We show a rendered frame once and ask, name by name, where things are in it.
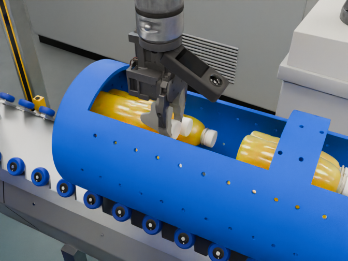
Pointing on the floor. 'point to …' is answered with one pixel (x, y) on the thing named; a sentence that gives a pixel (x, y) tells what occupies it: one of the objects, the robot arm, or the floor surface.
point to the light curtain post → (23, 49)
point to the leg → (72, 254)
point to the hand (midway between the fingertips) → (174, 130)
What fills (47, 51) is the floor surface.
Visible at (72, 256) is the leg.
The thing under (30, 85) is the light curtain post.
